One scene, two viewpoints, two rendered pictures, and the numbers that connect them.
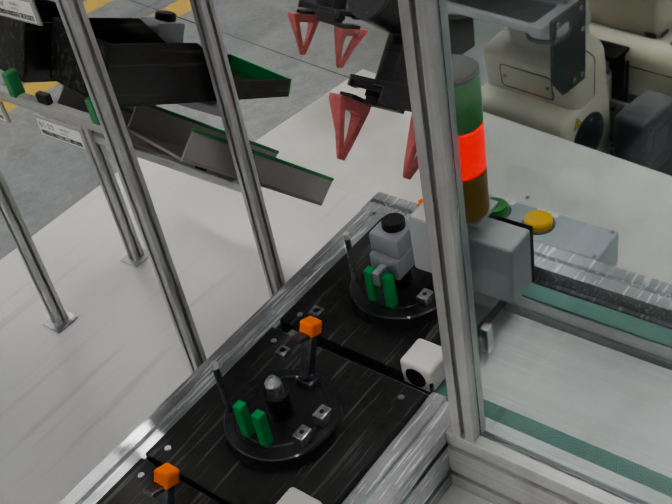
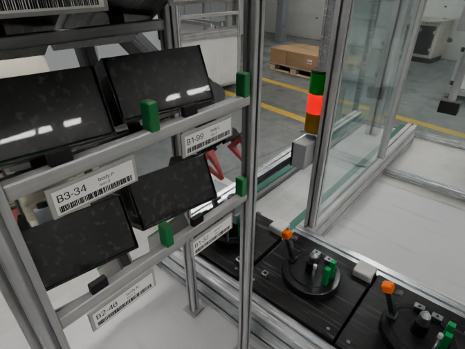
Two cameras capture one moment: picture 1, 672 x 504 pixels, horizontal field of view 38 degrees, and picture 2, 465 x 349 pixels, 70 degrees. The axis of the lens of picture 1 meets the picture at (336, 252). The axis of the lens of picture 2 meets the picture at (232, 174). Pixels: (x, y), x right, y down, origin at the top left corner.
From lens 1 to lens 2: 1.23 m
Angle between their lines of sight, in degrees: 73
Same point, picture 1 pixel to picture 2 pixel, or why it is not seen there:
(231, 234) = (93, 339)
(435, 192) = (329, 118)
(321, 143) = not seen: hidden behind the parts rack
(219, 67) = not seen: hidden behind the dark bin
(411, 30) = (344, 46)
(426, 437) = (314, 235)
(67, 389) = not seen: outside the picture
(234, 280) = (143, 336)
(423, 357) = (281, 224)
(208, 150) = (183, 224)
